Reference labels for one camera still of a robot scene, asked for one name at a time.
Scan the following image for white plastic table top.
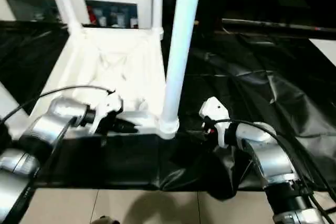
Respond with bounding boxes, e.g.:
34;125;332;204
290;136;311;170
27;26;181;141

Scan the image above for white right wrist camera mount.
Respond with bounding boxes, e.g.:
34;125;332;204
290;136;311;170
198;97;232;148

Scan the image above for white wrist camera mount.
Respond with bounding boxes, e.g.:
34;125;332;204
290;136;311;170
89;91;124;135
198;97;232;148

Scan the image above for black mat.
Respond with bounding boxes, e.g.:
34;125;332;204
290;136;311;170
0;19;336;201

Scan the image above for black metal rail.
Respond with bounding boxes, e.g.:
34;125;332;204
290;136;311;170
222;18;336;33

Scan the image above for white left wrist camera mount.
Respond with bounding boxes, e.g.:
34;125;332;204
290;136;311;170
89;91;124;135

